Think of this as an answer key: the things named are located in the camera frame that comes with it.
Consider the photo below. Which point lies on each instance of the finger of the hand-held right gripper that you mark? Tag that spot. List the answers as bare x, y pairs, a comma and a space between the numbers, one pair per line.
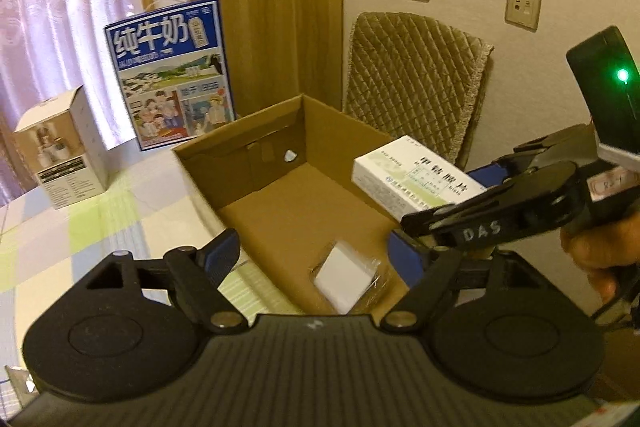
450, 211
487, 174

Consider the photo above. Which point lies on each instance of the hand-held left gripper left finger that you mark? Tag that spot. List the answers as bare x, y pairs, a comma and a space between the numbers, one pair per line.
222, 253

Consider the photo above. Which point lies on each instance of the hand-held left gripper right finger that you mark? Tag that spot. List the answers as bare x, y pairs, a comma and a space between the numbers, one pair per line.
405, 254

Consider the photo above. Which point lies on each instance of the white green medicine box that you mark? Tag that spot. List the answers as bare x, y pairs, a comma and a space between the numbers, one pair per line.
395, 167

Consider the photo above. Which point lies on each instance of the cardboard box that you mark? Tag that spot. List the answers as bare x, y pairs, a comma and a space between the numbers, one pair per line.
290, 202

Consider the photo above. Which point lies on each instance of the person's right hand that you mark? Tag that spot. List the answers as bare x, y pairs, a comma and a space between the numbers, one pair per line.
605, 252

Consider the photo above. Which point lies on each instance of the white plastic-wrapped packet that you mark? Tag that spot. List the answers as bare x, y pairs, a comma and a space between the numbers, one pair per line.
345, 277

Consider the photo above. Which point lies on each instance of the quilted chair cushion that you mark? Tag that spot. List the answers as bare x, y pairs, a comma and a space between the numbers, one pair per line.
410, 77

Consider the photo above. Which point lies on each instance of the checked tablecloth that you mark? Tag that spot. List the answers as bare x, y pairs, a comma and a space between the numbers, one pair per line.
75, 247

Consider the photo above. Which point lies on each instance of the blue milk carton box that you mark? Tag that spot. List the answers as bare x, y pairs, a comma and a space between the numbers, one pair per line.
165, 82

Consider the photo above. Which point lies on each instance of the white product box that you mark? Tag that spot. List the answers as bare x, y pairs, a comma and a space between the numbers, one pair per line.
75, 142

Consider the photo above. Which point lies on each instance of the wooden door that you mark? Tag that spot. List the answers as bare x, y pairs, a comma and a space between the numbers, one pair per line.
260, 7

